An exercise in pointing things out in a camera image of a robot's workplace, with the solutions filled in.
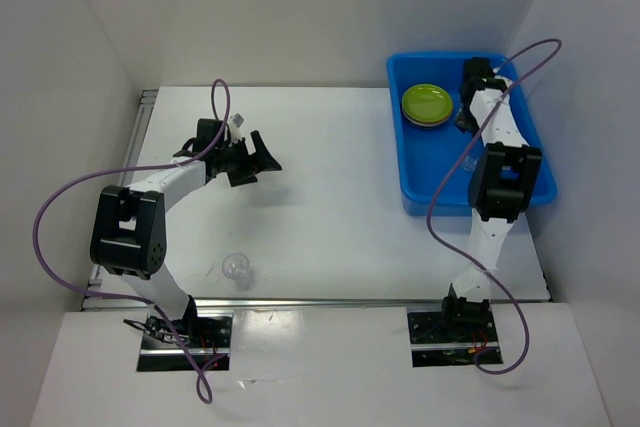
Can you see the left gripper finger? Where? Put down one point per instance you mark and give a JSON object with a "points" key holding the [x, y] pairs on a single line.
{"points": [[240, 179], [261, 158]]}

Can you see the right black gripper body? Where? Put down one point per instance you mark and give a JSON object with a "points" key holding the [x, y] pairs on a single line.
{"points": [[463, 106]]}

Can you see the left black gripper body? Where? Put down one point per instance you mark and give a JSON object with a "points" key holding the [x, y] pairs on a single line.
{"points": [[234, 157]]}

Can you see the clear cup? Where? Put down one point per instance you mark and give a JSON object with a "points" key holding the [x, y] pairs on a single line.
{"points": [[469, 163], [237, 268]]}

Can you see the green plate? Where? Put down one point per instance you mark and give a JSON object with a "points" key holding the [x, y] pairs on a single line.
{"points": [[425, 101]]}

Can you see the orange plate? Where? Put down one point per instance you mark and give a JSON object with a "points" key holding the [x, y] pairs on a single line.
{"points": [[428, 123]]}

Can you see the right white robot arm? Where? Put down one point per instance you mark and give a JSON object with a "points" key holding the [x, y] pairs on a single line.
{"points": [[500, 189]]}

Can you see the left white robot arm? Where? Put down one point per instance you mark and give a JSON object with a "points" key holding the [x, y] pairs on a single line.
{"points": [[129, 237]]}

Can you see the blue plastic bin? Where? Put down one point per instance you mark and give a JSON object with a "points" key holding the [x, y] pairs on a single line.
{"points": [[425, 155]]}

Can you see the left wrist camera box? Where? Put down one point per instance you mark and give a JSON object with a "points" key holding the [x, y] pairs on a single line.
{"points": [[236, 121]]}

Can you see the aluminium table frame rail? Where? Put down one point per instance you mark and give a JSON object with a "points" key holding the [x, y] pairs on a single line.
{"points": [[327, 230]]}

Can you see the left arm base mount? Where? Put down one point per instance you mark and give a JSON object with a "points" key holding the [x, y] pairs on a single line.
{"points": [[160, 352]]}

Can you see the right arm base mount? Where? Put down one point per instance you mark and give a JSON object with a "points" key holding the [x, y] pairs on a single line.
{"points": [[434, 345]]}

